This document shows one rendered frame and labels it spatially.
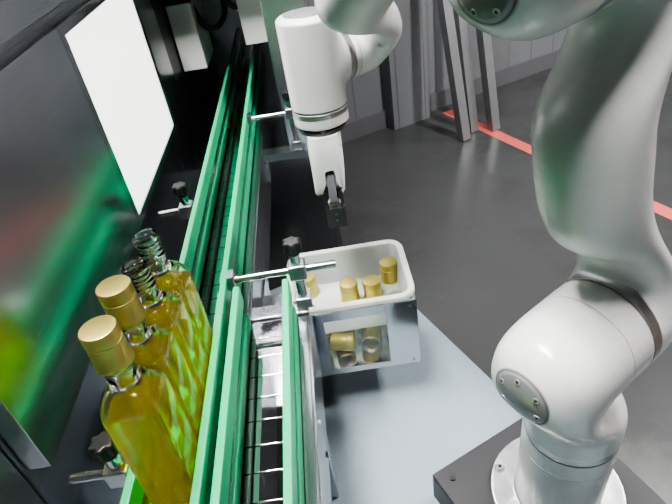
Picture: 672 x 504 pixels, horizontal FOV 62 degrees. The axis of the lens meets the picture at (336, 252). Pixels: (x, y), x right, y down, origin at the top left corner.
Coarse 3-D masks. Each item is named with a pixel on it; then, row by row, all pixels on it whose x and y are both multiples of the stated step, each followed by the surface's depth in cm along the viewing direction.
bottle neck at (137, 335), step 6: (144, 318) 57; (144, 324) 56; (126, 330) 55; (132, 330) 55; (138, 330) 56; (144, 330) 56; (150, 330) 58; (126, 336) 55; (132, 336) 56; (138, 336) 56; (144, 336) 56; (132, 342) 56; (138, 342) 56
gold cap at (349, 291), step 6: (342, 282) 104; (348, 282) 104; (354, 282) 103; (342, 288) 103; (348, 288) 103; (354, 288) 103; (342, 294) 104; (348, 294) 103; (354, 294) 104; (342, 300) 105; (348, 300) 104
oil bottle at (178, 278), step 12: (180, 264) 68; (156, 276) 66; (168, 276) 66; (180, 276) 67; (168, 288) 65; (180, 288) 66; (192, 288) 70; (192, 300) 69; (192, 312) 68; (204, 312) 74; (204, 324) 73; (204, 336) 72; (204, 348) 72
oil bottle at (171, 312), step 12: (168, 300) 62; (180, 300) 64; (156, 312) 61; (168, 312) 61; (180, 312) 64; (156, 324) 61; (168, 324) 61; (180, 324) 63; (192, 324) 67; (180, 336) 62; (192, 336) 67; (180, 348) 63; (192, 348) 66; (192, 360) 65; (204, 360) 70; (192, 372) 66; (204, 372) 69; (204, 384) 69
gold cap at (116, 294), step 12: (120, 276) 54; (96, 288) 53; (108, 288) 53; (120, 288) 53; (132, 288) 54; (108, 300) 52; (120, 300) 53; (132, 300) 54; (108, 312) 53; (120, 312) 53; (132, 312) 54; (144, 312) 56; (120, 324) 54; (132, 324) 54
